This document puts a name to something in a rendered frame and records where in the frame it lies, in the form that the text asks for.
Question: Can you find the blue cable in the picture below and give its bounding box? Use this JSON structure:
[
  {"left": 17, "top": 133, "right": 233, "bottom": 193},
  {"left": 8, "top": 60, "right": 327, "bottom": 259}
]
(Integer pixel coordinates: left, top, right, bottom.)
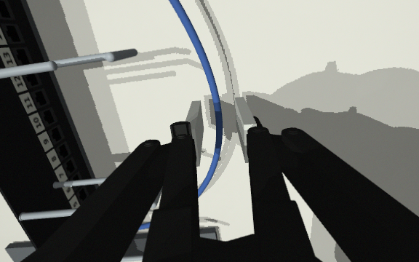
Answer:
[{"left": 169, "top": 0, "right": 223, "bottom": 198}]

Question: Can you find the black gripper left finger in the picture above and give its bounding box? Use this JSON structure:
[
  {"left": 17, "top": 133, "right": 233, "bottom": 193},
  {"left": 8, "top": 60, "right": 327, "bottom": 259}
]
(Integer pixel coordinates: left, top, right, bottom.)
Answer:
[{"left": 21, "top": 100, "right": 204, "bottom": 262}]

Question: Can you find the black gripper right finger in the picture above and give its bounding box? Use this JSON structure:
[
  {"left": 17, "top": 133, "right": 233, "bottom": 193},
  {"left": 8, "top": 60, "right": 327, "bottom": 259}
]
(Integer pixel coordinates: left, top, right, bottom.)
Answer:
[{"left": 235, "top": 97, "right": 419, "bottom": 262}]

